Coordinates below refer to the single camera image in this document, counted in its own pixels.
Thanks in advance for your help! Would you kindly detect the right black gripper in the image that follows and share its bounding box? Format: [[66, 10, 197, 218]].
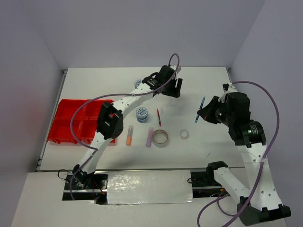
[[198, 95, 234, 125]]

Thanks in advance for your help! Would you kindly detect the blue gel pen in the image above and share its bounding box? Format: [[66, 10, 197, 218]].
[[195, 96, 206, 123]]

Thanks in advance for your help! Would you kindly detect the red gel pen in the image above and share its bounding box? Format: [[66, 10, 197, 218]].
[[156, 108, 161, 127]]

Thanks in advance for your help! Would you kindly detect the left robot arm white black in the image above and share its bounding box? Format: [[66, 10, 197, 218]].
[[71, 64, 182, 189]]

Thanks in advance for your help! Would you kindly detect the far blue white putty jar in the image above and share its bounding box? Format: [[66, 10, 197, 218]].
[[134, 79, 142, 88]]

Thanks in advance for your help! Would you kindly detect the blue white putty jar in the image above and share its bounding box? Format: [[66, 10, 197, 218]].
[[134, 79, 142, 88], [136, 107, 148, 123]]

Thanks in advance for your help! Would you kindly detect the near blue white putty jar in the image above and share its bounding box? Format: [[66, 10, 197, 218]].
[[136, 107, 148, 123]]

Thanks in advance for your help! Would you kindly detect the small clear tape roll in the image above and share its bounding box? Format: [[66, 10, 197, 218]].
[[179, 129, 189, 140]]

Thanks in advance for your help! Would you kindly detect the purple glue stick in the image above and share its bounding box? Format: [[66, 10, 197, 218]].
[[146, 127, 154, 148]]

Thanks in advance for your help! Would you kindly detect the large clear tape roll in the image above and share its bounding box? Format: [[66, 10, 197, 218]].
[[152, 130, 169, 148]]

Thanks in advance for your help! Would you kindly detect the orange glue stick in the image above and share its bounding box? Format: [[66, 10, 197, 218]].
[[126, 125, 134, 146]]

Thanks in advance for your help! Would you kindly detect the red compartment storage bin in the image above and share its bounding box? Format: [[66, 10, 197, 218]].
[[47, 99, 116, 146]]

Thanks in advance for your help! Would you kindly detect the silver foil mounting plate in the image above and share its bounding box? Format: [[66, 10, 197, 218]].
[[107, 170, 194, 205]]

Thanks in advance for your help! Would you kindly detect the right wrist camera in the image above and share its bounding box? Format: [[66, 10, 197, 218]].
[[223, 83, 238, 94]]

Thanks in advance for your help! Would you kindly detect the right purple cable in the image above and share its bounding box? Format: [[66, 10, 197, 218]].
[[197, 81, 280, 223]]

